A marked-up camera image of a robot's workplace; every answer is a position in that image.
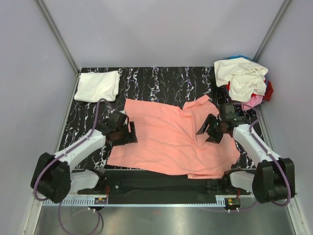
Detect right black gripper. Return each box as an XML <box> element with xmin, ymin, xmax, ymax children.
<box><xmin>196</xmin><ymin>113</ymin><xmax>225</xmax><ymax>144</ymax></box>

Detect salmon pink t shirt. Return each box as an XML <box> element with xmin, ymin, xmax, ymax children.
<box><xmin>107</xmin><ymin>95</ymin><xmax>240</xmax><ymax>179</ymax></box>

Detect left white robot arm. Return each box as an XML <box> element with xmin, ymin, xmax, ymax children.
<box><xmin>30</xmin><ymin>121</ymin><xmax>137</xmax><ymax>203</ymax></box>

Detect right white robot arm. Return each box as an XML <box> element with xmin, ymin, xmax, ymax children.
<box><xmin>197</xmin><ymin>114</ymin><xmax>295</xmax><ymax>207</ymax></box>

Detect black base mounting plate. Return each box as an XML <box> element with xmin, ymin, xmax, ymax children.
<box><xmin>78</xmin><ymin>169</ymin><xmax>248</xmax><ymax>205</ymax></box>

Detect pink garment in pile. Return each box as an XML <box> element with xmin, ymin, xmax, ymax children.
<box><xmin>241</xmin><ymin>95</ymin><xmax>263</xmax><ymax>111</ymax></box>

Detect folded white t shirt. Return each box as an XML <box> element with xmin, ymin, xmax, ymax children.
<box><xmin>74</xmin><ymin>70</ymin><xmax>120</xmax><ymax>103</ymax></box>

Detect crumpled cream t shirt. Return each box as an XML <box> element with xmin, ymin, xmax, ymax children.
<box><xmin>214</xmin><ymin>57</ymin><xmax>268</xmax><ymax>103</ymax></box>

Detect red garment in pile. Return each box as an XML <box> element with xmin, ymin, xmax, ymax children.
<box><xmin>224</xmin><ymin>79</ymin><xmax>273</xmax><ymax>103</ymax></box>

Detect blue garment in pile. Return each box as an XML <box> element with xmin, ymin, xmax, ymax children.
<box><xmin>228</xmin><ymin>55</ymin><xmax>252</xmax><ymax>61</ymax></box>

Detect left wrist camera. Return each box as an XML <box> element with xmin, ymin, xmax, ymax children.
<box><xmin>107</xmin><ymin>110</ymin><xmax>129</xmax><ymax>128</ymax></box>

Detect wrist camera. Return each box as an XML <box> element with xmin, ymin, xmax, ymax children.
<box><xmin>107</xmin><ymin>110</ymin><xmax>129</xmax><ymax>128</ymax></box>
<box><xmin>219</xmin><ymin>103</ymin><xmax>237</xmax><ymax>120</ymax></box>

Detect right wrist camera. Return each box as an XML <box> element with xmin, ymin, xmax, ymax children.
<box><xmin>219</xmin><ymin>103</ymin><xmax>237</xmax><ymax>120</ymax></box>

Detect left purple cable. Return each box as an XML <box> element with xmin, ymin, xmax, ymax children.
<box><xmin>33</xmin><ymin>98</ymin><xmax>115</xmax><ymax>235</ymax></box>

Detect slotted grey cable duct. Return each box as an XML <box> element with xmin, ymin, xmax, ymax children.
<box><xmin>43</xmin><ymin>197</ymin><xmax>227</xmax><ymax>207</ymax></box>

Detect right aluminium rail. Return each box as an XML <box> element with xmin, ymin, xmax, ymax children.
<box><xmin>256</xmin><ymin>107</ymin><xmax>311</xmax><ymax>235</ymax></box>

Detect right aluminium frame post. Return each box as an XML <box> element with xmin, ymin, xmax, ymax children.
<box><xmin>253</xmin><ymin>0</ymin><xmax>292</xmax><ymax>62</ymax></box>

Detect aluminium frame post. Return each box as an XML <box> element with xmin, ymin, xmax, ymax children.
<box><xmin>36</xmin><ymin>0</ymin><xmax>81</xmax><ymax>74</ymax></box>
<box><xmin>253</xmin><ymin>0</ymin><xmax>292</xmax><ymax>62</ymax></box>

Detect left aluminium frame post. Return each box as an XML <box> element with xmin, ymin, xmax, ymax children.
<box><xmin>36</xmin><ymin>0</ymin><xmax>81</xmax><ymax>74</ymax></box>

